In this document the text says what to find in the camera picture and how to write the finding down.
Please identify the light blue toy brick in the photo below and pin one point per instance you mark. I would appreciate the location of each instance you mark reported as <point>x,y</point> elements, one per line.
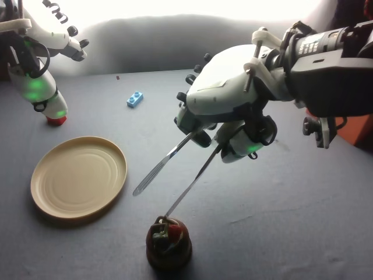
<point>134,100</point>

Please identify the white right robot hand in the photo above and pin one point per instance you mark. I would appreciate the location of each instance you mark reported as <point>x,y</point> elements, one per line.
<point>221,84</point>

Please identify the beige round plate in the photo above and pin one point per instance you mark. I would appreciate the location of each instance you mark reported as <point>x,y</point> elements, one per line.
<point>78,178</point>

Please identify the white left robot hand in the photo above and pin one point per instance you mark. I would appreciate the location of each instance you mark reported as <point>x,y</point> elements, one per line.
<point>38,84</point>

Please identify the white backdrop sheet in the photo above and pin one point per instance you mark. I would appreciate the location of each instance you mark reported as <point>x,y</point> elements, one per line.
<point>160,38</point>

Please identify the red toy brick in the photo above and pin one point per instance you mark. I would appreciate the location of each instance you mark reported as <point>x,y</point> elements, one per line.
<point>56,122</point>

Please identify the grey table cloth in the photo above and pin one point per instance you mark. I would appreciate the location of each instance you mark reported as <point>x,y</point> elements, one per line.
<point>262,233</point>

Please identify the chocolate toy cake with strawberry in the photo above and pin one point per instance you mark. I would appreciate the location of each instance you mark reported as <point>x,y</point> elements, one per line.
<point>169,251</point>

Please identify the orange foam block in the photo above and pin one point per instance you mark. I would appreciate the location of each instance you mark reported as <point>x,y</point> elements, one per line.
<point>358,129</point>

